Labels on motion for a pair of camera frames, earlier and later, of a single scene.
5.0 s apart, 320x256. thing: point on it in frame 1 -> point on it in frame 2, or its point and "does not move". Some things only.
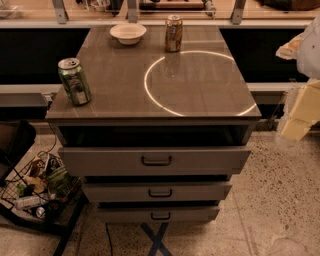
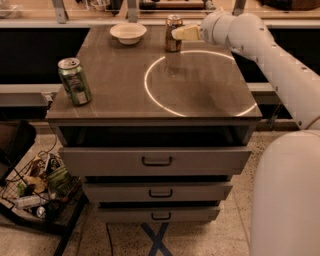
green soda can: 75,81 does not move
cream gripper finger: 306,111 -> 186,33
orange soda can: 173,33 does not move
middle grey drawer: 156,191 does not move
